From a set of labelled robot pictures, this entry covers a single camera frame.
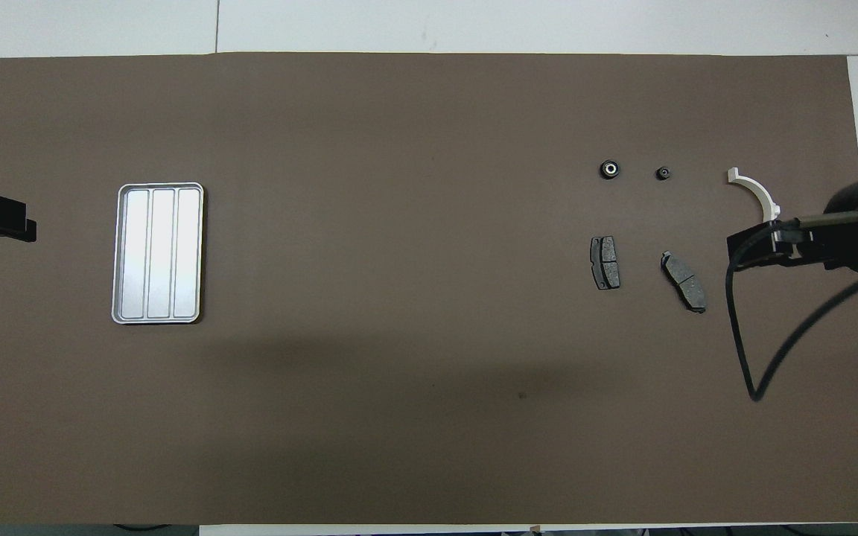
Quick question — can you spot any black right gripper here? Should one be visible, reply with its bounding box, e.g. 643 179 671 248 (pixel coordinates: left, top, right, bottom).
727 177 858 275

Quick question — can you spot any silver metal tray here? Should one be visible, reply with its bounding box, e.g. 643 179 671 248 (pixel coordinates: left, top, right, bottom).
111 182 205 325

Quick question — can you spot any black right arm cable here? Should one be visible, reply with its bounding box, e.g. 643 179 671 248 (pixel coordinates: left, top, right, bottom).
725 211 858 403

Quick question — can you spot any brown table mat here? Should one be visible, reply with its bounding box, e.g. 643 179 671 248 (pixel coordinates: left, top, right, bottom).
0 52 858 526

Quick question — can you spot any rectangular dark grey brake pad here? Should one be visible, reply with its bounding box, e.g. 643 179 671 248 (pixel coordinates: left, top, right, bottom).
590 236 621 290

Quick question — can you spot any curved dark grey brake pad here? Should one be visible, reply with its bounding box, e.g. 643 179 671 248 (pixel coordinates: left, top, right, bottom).
660 251 708 313

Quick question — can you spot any white curved plastic bracket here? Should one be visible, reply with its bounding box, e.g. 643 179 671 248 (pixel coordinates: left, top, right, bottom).
727 167 802 260

